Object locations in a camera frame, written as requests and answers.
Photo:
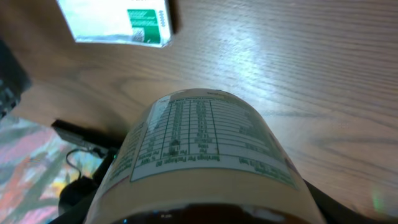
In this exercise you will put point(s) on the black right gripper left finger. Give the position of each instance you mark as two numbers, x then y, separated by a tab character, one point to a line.
74	205

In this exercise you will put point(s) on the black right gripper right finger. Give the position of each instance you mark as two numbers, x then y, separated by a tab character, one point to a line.
336	213

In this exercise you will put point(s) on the green lid jar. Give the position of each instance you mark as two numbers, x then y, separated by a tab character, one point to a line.
202	156

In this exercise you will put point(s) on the white green medicine box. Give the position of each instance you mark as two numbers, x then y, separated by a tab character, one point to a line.
135	22

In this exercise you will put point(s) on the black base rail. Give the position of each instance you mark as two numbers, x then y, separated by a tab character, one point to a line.
94	141

